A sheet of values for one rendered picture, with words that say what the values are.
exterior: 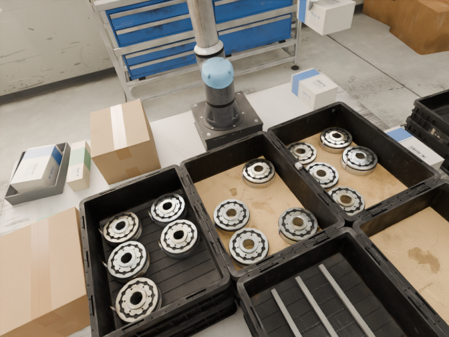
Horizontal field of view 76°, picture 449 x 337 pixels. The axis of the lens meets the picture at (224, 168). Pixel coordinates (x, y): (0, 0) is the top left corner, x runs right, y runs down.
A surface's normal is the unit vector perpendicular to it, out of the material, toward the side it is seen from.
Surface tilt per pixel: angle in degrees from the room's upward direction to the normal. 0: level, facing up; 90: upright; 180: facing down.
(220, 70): 10
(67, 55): 90
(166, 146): 0
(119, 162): 90
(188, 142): 0
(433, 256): 0
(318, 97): 90
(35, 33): 90
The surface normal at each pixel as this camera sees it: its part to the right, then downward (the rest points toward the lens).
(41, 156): -0.11, -0.67
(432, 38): 0.10, 0.73
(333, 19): 0.32, 0.67
